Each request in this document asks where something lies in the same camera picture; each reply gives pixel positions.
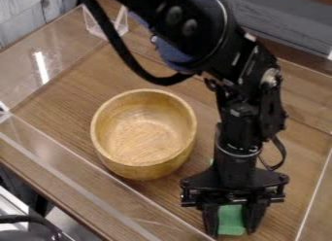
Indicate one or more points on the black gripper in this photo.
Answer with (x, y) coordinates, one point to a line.
(203, 189)

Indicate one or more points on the green rectangular block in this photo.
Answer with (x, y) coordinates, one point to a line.
(230, 220)

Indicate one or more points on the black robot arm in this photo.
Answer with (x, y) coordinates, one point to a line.
(202, 41)

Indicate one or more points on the brown wooden bowl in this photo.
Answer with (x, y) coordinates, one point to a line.
(143, 133)

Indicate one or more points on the clear acrylic tray wall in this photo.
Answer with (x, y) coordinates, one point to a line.
(46, 147)

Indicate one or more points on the clear acrylic corner bracket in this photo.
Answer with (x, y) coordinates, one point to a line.
(99, 27)

